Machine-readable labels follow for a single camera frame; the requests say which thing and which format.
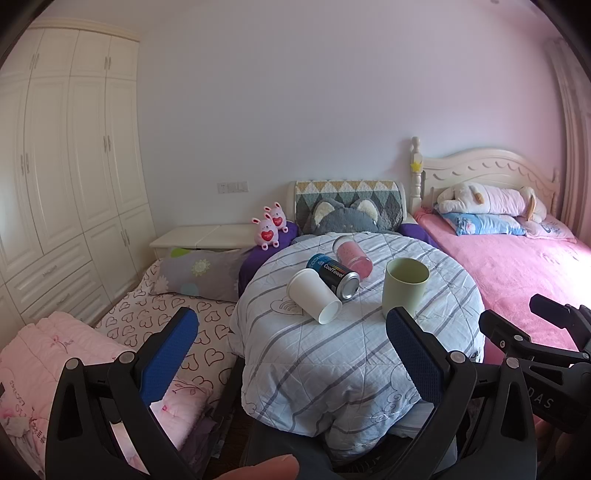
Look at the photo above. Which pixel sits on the pink folded quilt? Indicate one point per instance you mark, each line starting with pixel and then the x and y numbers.
pixel 60 337

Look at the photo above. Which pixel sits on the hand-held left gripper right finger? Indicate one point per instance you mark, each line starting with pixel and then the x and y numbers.
pixel 415 355

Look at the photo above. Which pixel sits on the pink glass cup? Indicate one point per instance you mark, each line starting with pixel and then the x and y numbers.
pixel 353 256

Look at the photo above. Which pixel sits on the cream bed headboard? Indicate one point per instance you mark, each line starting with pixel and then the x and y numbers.
pixel 485 170

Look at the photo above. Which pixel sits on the pink bunny plush toy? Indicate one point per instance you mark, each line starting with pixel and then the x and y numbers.
pixel 267 233
pixel 278 217

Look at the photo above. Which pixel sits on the purple sheet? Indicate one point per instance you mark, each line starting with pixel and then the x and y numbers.
pixel 251 265

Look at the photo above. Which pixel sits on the cream nightstand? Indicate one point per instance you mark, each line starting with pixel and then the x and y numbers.
pixel 198 235

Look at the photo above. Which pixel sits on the heart patterned bed sheet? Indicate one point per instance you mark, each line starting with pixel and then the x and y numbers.
pixel 152 314

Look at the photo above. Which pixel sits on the white paper cup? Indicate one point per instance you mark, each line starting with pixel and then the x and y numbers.
pixel 309 290

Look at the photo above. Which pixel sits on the grey cat cushion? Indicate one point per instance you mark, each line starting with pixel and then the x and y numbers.
pixel 341 219

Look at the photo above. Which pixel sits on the white wall switch panel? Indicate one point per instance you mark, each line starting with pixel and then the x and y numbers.
pixel 232 187

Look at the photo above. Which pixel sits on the blue and black can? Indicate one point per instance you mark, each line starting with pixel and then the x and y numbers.
pixel 334 274

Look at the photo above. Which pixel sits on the white and pink plush toy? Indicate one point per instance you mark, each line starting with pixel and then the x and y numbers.
pixel 489 201

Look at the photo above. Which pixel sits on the yellow star sticker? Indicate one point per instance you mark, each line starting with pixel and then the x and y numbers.
pixel 417 165

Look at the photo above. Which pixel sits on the pale green cup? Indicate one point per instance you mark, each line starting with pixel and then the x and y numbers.
pixel 401 295

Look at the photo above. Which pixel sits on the cream wardrobe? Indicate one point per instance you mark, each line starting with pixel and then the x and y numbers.
pixel 69 161

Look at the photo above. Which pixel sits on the pink pillow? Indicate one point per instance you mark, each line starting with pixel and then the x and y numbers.
pixel 551 229

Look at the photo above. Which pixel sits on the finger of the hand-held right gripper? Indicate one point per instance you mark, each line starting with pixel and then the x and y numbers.
pixel 508 339
pixel 554 314

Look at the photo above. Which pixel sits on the diamond patterned headboard cover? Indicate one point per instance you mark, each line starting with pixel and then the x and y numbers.
pixel 341 187

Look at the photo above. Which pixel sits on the grey crumpled cloth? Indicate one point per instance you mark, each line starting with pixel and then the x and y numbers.
pixel 203 438

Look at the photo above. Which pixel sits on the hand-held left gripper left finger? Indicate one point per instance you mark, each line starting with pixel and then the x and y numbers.
pixel 168 355

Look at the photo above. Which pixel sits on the blue pillow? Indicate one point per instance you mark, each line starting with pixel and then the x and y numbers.
pixel 485 225

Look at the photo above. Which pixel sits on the person's left hand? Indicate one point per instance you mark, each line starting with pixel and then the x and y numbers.
pixel 263 468

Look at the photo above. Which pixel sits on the pink bed sheet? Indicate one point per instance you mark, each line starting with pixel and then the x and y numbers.
pixel 498 263

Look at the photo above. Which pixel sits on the pale curtain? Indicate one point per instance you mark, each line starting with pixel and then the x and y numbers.
pixel 577 138

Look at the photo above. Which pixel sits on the grey floral pillow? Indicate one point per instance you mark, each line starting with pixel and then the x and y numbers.
pixel 207 274

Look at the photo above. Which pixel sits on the grey striped quilt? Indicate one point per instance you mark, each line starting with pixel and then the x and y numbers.
pixel 323 360

